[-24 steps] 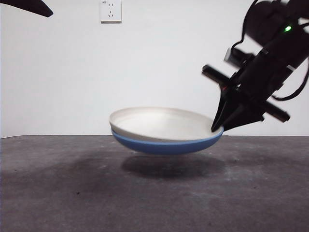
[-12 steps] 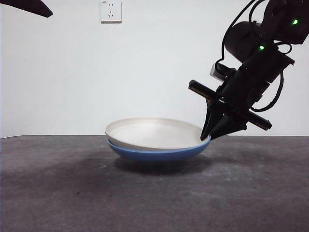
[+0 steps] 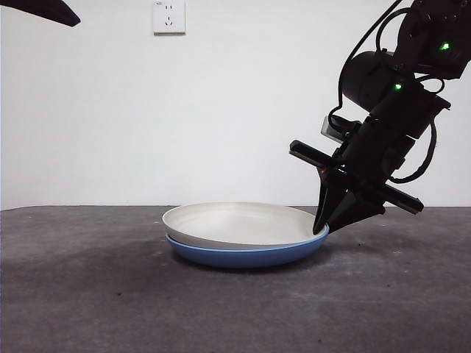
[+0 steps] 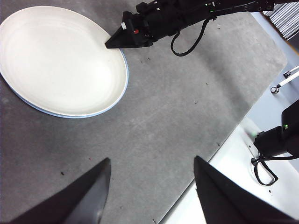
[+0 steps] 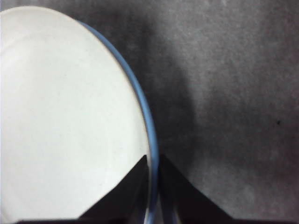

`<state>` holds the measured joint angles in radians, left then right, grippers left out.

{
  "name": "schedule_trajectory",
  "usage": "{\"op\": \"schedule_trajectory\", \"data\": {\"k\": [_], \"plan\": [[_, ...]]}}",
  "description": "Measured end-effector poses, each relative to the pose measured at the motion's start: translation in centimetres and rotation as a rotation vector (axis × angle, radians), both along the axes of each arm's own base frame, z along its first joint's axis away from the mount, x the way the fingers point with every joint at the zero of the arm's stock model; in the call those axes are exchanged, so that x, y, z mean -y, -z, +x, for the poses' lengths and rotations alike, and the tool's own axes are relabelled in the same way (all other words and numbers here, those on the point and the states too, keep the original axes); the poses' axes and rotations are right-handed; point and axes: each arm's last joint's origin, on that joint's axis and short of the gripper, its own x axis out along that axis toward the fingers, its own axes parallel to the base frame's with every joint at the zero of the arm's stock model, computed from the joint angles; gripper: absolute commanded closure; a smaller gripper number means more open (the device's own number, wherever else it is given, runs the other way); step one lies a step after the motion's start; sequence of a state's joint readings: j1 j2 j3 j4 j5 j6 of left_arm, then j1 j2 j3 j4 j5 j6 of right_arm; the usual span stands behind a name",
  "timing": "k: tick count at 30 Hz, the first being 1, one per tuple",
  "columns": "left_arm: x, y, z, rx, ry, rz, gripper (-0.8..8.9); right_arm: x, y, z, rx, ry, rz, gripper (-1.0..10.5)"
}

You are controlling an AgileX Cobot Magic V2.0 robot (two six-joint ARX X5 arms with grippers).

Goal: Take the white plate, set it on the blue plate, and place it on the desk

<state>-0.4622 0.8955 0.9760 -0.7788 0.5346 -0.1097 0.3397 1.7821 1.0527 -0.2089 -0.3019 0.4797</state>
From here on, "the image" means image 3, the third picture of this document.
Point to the blue round plate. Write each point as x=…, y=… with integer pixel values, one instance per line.
x=243, y=258

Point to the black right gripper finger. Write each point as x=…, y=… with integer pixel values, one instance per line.
x=358, y=211
x=328, y=198

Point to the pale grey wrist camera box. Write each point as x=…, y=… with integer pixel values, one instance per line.
x=329, y=129

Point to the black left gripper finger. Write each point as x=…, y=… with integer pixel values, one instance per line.
x=40, y=8

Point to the white wall socket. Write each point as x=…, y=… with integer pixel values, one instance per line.
x=169, y=18

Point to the white round plate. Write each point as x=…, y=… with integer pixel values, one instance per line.
x=235, y=228

